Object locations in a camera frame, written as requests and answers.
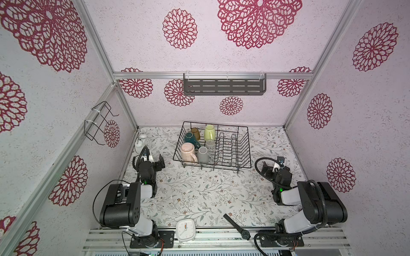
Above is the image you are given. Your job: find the pink lilac mug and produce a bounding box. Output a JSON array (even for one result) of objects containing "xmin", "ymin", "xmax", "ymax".
[{"xmin": 180, "ymin": 143, "xmax": 198, "ymax": 163}]

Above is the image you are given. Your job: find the dark green cream mug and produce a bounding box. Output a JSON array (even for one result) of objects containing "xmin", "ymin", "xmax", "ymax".
[{"xmin": 184, "ymin": 132, "xmax": 201, "ymax": 149}]

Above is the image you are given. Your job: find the grey cream mug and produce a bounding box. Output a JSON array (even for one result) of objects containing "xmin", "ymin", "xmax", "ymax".
[{"xmin": 197, "ymin": 147, "xmax": 210, "ymax": 164}]

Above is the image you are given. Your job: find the amber glass cup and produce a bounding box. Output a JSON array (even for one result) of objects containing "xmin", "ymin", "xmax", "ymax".
[{"xmin": 191, "ymin": 128, "xmax": 201, "ymax": 141}]

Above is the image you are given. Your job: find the black wire dish rack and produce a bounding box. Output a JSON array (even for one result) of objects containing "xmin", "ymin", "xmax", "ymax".
[{"xmin": 173, "ymin": 121, "xmax": 252, "ymax": 172}]

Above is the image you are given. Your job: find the light green mug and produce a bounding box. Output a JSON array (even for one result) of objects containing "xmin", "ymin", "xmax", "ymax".
[{"xmin": 204, "ymin": 124, "xmax": 216, "ymax": 141}]

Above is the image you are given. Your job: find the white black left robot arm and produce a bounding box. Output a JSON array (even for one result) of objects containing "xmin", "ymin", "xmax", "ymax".
[{"xmin": 92, "ymin": 146, "xmax": 165, "ymax": 249}]

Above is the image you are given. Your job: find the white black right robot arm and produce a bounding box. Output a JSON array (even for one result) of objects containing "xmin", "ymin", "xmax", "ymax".
[{"xmin": 254, "ymin": 157, "xmax": 348, "ymax": 256}]

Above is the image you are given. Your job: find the white twin-bell alarm clock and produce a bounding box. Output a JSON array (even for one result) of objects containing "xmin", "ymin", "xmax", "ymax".
[{"xmin": 134, "ymin": 133, "xmax": 152, "ymax": 155}]

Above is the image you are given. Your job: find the black wristwatch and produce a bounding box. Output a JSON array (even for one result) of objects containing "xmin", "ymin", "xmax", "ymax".
[{"xmin": 223, "ymin": 214, "xmax": 250, "ymax": 241}]

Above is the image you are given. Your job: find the white square clock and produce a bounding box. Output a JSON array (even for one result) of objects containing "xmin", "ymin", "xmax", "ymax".
[{"xmin": 176, "ymin": 219, "xmax": 196, "ymax": 243}]

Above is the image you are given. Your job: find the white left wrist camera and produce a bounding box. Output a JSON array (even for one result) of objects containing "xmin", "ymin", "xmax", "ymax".
[{"xmin": 143, "ymin": 153, "xmax": 154, "ymax": 163}]

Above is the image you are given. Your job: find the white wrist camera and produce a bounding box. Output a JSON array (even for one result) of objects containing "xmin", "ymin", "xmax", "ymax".
[
  {"xmin": 273, "ymin": 156, "xmax": 286, "ymax": 172},
  {"xmin": 143, "ymin": 153, "xmax": 154, "ymax": 163}
]

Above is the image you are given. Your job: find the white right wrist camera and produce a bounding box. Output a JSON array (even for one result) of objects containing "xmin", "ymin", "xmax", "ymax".
[{"xmin": 273, "ymin": 156, "xmax": 286, "ymax": 172}]

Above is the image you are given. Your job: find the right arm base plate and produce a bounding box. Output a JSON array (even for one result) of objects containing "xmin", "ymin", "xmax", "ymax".
[{"xmin": 257, "ymin": 230, "xmax": 305, "ymax": 247}]

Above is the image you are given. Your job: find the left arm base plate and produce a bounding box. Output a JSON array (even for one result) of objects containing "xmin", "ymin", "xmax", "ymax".
[{"xmin": 130, "ymin": 230, "xmax": 175, "ymax": 249}]

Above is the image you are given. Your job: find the black wire wall holder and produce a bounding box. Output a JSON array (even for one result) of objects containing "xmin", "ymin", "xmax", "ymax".
[{"xmin": 83, "ymin": 101, "xmax": 120, "ymax": 148}]

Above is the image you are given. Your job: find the grey wall shelf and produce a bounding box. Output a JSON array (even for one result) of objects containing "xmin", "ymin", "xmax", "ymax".
[{"xmin": 183, "ymin": 74, "xmax": 267, "ymax": 96}]

